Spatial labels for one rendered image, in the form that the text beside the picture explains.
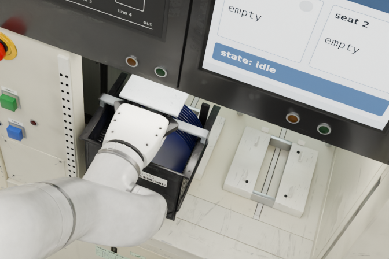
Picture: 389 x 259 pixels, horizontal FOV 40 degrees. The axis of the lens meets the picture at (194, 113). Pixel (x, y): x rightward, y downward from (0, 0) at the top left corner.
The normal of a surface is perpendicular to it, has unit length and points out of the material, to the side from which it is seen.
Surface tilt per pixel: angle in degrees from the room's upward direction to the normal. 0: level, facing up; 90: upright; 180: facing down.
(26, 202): 49
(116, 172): 20
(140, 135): 4
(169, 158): 89
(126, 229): 58
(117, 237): 66
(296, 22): 90
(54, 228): 78
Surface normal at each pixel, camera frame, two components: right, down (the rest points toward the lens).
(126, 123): 0.07, -0.66
